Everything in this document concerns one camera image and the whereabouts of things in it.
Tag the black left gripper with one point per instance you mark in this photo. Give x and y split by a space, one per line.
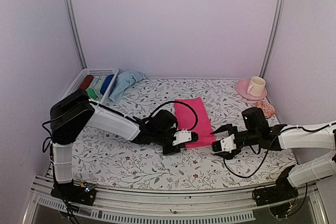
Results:
166 151

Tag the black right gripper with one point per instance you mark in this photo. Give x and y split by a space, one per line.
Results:
226 128

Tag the pink towel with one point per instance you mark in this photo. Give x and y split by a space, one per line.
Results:
186 119

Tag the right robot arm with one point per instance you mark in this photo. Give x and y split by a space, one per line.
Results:
281 137

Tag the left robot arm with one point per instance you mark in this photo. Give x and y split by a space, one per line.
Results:
69 116

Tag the pink saucer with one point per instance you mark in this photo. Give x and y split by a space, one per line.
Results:
242 86

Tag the cream mug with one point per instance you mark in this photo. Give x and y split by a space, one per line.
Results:
256 86

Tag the light blue towel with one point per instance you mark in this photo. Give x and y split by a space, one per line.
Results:
125 80

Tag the blue rolled towel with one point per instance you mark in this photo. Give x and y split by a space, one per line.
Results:
106 83

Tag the green rolled towel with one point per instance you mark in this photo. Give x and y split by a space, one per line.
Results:
92 95

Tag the teal patterned rolled towel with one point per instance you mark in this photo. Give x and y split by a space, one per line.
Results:
97 82

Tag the dark red rolled towel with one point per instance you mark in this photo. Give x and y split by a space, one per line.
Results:
86 82

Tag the white plastic basket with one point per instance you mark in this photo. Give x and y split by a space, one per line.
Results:
94 72

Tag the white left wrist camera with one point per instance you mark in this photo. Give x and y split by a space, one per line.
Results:
181 137

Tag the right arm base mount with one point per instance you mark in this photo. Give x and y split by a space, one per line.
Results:
273 194

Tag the front aluminium rail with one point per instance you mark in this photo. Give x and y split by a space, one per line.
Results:
127 205

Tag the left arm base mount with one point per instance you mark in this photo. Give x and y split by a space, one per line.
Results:
74 193

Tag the right aluminium post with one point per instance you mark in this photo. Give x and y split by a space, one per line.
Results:
272 37

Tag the aluminium post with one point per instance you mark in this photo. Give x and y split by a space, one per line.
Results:
272 37
75 33

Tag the left aluminium post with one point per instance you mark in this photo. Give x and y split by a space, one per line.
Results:
75 33

